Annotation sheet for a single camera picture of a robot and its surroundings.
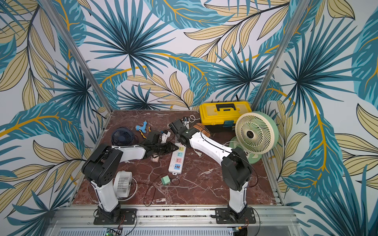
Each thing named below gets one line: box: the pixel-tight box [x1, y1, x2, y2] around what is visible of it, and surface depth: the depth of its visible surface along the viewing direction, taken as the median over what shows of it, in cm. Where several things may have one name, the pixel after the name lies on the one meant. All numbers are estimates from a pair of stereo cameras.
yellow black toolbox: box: [198, 101, 253, 133], surface depth 98 cm
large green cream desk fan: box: [229, 111, 280, 165], surface depth 76 cm
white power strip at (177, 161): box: [168, 143, 187, 176], surface depth 92 cm
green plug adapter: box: [161, 175, 171, 186], surface depth 85 cm
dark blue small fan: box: [111, 126, 139, 147], surface depth 94 cm
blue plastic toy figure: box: [135, 120, 148, 134], surface depth 108 cm
